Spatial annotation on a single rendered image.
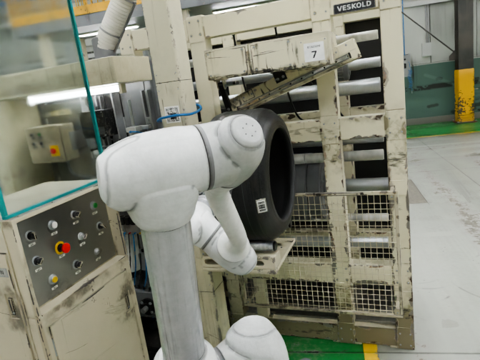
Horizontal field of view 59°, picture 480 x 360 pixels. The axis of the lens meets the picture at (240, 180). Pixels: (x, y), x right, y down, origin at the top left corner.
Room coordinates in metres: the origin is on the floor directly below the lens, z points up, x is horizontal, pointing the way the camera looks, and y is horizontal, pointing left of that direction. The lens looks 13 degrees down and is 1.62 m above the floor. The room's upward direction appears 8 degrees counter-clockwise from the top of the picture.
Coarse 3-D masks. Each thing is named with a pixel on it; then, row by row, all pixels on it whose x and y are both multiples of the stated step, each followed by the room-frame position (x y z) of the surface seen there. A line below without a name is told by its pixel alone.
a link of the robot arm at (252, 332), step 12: (240, 324) 0.99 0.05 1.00; (252, 324) 0.99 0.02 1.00; (264, 324) 0.98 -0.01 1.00; (228, 336) 0.97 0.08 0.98; (240, 336) 0.95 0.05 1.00; (252, 336) 0.94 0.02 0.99; (264, 336) 0.94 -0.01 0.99; (276, 336) 0.96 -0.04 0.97; (228, 348) 0.96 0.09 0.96; (240, 348) 0.93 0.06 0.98; (252, 348) 0.92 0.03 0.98; (264, 348) 0.93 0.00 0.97; (276, 348) 0.94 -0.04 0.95
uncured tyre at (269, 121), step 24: (216, 120) 1.83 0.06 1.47; (264, 120) 1.76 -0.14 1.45; (288, 144) 2.02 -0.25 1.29; (264, 168) 1.63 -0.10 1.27; (288, 168) 2.10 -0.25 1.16; (240, 192) 1.60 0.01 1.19; (264, 192) 1.61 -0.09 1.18; (288, 192) 2.06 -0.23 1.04; (240, 216) 1.63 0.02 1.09; (264, 216) 1.63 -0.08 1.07; (288, 216) 1.85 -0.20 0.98; (264, 240) 1.74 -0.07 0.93
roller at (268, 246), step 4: (252, 244) 1.75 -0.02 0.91; (256, 244) 1.74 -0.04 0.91; (260, 244) 1.73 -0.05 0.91; (264, 244) 1.73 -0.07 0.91; (268, 244) 1.72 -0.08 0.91; (272, 244) 1.71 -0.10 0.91; (276, 244) 1.74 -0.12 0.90; (256, 248) 1.74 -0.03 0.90; (260, 248) 1.73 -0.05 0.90; (264, 248) 1.72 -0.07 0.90; (268, 248) 1.72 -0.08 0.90; (272, 248) 1.71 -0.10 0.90; (276, 248) 1.73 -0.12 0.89
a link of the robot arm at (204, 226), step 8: (200, 208) 1.29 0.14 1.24; (208, 208) 1.32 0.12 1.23; (192, 216) 1.24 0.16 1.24; (200, 216) 1.26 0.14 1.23; (208, 216) 1.27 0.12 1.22; (192, 224) 1.22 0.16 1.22; (200, 224) 1.24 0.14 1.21; (208, 224) 1.25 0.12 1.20; (216, 224) 1.27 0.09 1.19; (192, 232) 1.21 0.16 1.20; (200, 232) 1.23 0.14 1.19; (208, 232) 1.24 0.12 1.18; (200, 240) 1.24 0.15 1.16; (208, 240) 1.23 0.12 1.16; (200, 248) 1.26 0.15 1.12
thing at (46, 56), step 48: (0, 0) 1.56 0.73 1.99; (48, 0) 1.77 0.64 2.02; (0, 48) 1.52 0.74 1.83; (48, 48) 1.72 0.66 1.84; (0, 96) 1.47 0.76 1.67; (48, 96) 1.66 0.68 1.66; (0, 144) 1.43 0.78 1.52; (48, 144) 1.61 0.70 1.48; (96, 144) 1.86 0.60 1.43; (0, 192) 1.38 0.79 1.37; (48, 192) 1.56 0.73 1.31
